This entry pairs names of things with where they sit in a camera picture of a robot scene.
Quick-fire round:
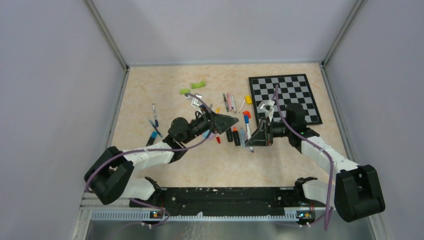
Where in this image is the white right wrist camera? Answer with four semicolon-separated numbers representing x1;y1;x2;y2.
259;99;275;122

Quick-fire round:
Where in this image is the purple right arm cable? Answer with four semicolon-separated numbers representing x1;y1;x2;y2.
271;84;335;232

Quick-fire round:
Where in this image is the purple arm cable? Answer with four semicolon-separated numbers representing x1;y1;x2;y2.
83;93;215;194
271;84;335;232

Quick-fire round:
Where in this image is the blue thin pen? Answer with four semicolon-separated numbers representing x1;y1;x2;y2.
149;120;163;138

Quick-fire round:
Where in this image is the pink translucent pen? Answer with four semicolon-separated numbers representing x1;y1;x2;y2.
226;92;233;112

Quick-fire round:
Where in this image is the yellow block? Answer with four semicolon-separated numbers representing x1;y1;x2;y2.
244;95;253;105

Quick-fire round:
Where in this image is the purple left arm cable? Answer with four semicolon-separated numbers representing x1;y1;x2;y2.
83;93;215;194

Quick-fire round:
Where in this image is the light blue highlighter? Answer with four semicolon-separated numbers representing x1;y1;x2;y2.
239;128;246;148

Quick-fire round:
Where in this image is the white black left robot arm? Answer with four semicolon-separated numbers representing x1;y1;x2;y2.
83;111;239;207

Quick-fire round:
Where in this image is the green block left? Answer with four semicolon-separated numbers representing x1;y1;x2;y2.
179;88;191;95

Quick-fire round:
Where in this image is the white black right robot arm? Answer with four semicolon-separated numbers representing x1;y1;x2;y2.
245;100;386;223

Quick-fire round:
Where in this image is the black blue marker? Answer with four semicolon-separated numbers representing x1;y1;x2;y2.
145;131;158;147

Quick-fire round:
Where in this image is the light blue highlighter cap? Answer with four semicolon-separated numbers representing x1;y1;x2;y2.
202;130;210;138

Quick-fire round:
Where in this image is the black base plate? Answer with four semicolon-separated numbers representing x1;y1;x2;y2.
146;187;311;217

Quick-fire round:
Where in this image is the green thin pen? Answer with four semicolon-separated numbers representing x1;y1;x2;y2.
222;93;230;112

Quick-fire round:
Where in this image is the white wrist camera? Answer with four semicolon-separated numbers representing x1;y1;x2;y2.
184;92;210;114
259;99;275;122

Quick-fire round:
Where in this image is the orange black highlighter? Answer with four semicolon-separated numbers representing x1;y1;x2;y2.
232;127;241;147

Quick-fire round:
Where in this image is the black grey chessboard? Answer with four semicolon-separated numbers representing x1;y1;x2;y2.
248;73;323;125

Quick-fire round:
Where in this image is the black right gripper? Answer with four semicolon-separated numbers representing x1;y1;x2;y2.
245;116;293;147

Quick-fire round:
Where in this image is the green block right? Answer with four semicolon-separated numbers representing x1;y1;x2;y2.
190;80;206;90

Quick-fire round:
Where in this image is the green block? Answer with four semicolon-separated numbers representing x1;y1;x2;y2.
190;80;206;90
179;88;191;95

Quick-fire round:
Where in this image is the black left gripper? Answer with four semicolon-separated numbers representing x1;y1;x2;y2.
181;106;239;145

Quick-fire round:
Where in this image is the grey cap white marker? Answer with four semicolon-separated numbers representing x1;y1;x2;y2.
230;95;237;114

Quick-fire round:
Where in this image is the orange red block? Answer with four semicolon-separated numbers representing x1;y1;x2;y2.
242;110;251;119

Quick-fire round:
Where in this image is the pink black highlighter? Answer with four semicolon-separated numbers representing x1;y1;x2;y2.
225;128;234;143

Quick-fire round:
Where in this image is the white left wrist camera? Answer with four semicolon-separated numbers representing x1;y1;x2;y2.
184;92;210;114

